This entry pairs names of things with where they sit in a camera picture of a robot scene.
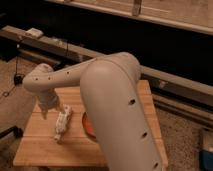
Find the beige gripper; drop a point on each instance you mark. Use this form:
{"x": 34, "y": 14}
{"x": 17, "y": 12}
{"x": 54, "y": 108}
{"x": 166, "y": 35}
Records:
{"x": 48, "y": 100}

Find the white plastic bottle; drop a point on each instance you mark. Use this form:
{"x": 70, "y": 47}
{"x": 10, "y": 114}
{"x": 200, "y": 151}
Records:
{"x": 62, "y": 122}

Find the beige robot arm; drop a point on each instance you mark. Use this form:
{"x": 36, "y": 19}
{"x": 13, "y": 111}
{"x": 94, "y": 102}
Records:
{"x": 121, "y": 128}

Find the orange ceramic bowl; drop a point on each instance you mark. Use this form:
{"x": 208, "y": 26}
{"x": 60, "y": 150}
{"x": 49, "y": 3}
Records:
{"x": 87, "y": 126}

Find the black caster leg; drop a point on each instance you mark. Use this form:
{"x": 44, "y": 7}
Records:
{"x": 16, "y": 131}

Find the white box on beam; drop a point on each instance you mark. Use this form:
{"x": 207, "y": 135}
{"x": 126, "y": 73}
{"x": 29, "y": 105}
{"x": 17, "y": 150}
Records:
{"x": 33, "y": 32}

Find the wooden shelf ledge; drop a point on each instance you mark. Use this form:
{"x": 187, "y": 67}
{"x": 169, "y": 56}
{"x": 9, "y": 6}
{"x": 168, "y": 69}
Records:
{"x": 193, "y": 15}

